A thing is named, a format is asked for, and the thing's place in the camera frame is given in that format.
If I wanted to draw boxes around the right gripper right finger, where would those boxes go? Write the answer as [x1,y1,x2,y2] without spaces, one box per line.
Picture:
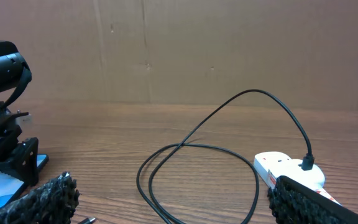
[267,175,358,224]

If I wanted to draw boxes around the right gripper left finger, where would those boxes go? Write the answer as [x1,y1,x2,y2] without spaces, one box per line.
[0,171,80,224]

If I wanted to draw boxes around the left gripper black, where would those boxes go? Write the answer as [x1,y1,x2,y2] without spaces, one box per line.
[0,112,39,186]

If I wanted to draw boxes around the blue Samsung smartphone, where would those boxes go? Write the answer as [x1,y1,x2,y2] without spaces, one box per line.
[0,154,50,218]

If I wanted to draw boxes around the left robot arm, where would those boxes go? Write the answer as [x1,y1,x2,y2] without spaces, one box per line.
[0,40,39,186]

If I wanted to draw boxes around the white power strip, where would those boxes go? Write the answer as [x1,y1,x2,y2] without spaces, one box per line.
[254,151,339,204]

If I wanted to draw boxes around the black USB charging cable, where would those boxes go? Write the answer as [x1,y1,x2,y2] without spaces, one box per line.
[78,89,316,224]

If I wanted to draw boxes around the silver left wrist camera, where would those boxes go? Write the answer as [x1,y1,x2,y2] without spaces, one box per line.
[15,114,32,126]

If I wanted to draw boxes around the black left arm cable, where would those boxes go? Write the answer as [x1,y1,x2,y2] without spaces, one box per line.
[0,62,33,110]

